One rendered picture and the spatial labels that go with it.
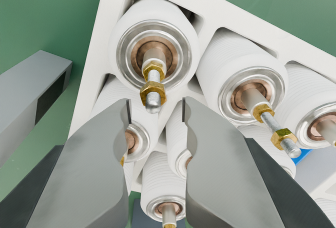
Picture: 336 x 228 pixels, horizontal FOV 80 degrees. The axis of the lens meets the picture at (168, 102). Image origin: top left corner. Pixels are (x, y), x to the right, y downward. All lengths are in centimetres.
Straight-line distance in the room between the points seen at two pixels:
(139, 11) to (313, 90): 23
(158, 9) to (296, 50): 21
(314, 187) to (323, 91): 33
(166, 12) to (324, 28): 44
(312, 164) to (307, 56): 32
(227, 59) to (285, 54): 11
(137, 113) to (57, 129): 42
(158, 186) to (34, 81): 28
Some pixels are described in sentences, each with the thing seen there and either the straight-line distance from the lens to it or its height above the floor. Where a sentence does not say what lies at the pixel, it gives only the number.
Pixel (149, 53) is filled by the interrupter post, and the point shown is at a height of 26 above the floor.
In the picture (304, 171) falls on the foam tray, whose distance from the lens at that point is 62.
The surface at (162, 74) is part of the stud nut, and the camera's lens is 17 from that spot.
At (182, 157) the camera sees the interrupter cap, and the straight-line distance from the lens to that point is 29.
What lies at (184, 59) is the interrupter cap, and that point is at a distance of 21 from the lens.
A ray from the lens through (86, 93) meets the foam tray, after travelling 32.
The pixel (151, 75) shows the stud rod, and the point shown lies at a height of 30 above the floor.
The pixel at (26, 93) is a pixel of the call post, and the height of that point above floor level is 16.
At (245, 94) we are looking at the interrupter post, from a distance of 24.
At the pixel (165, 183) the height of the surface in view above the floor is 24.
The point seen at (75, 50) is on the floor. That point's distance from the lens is 50.
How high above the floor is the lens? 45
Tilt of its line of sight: 58 degrees down
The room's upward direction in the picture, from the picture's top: 175 degrees clockwise
